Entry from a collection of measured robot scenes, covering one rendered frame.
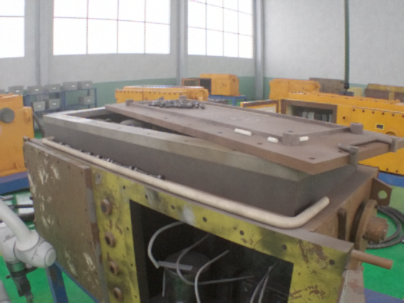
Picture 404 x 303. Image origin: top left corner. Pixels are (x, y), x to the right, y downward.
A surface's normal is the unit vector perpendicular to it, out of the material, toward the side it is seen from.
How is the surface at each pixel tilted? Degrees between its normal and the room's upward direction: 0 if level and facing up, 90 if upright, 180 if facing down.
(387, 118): 90
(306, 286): 90
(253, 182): 90
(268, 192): 90
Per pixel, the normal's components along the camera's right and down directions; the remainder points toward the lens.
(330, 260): -0.67, 0.18
